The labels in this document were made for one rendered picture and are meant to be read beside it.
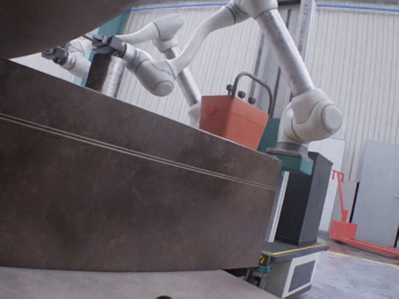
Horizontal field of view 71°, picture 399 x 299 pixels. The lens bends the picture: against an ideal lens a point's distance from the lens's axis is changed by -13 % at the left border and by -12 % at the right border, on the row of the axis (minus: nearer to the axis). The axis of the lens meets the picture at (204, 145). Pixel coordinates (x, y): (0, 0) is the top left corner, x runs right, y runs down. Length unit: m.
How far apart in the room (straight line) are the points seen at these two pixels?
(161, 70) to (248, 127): 0.44
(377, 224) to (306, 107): 5.99
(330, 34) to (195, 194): 7.63
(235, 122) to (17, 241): 0.64
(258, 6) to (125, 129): 0.86
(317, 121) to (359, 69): 6.61
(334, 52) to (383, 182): 3.25
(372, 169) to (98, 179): 6.76
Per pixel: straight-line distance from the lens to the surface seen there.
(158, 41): 1.96
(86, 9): 0.71
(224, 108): 0.90
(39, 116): 0.62
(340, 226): 5.47
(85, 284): 0.66
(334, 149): 6.70
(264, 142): 1.70
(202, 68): 8.71
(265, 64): 1.94
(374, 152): 7.24
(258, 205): 1.03
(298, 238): 1.77
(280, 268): 1.57
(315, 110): 1.27
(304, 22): 1.95
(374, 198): 7.14
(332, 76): 7.76
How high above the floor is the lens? 0.57
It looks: 6 degrees up
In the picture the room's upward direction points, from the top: 13 degrees clockwise
